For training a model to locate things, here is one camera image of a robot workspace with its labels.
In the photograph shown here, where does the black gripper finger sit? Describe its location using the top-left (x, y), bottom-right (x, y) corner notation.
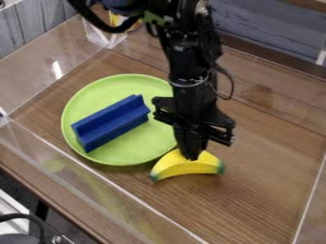
top-left (190, 127), bottom-right (207, 160)
top-left (174, 123), bottom-right (190, 159)

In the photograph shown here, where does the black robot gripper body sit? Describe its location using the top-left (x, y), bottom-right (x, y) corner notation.
top-left (150, 75), bottom-right (237, 148)

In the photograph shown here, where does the yellow toy banana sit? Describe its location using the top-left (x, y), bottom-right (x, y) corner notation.
top-left (150, 150), bottom-right (226, 182)

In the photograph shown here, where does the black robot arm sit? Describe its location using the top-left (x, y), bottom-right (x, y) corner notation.
top-left (100, 0), bottom-right (235, 160)

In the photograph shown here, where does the lime green plate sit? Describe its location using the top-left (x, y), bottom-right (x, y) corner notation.
top-left (62, 73), bottom-right (177, 167)

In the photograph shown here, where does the blue foam block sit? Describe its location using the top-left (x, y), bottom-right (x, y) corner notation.
top-left (71, 94), bottom-right (150, 153)

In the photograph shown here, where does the yellow labelled tin can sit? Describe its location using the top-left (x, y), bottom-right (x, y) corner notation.
top-left (108, 10), bottom-right (142, 33)

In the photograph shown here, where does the black cable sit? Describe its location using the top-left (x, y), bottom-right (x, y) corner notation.
top-left (209, 65), bottom-right (235, 101)

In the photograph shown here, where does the thick black arm hose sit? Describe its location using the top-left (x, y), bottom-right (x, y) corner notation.
top-left (66, 0), bottom-right (146, 34)

